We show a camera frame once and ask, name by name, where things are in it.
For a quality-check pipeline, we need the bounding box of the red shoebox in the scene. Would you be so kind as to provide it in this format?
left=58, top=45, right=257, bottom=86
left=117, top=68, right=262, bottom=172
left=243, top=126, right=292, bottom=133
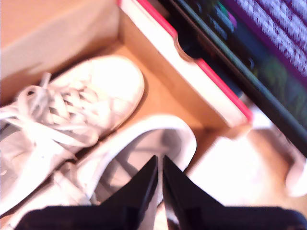
left=0, top=0, right=254, bottom=223

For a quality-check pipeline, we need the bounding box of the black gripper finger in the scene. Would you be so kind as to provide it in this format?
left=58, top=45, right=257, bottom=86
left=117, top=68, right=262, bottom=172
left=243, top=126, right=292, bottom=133
left=100, top=155, right=159, bottom=216
left=163, top=155, right=226, bottom=223

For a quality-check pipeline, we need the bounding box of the white leather sneaker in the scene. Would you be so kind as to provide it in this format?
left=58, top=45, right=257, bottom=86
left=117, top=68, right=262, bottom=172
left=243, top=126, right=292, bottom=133
left=7, top=115, right=198, bottom=230
left=0, top=54, right=146, bottom=216

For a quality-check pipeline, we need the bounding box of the wide black computer monitor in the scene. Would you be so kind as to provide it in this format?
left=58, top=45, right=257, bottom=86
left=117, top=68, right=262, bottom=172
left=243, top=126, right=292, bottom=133
left=158, top=0, right=307, bottom=163

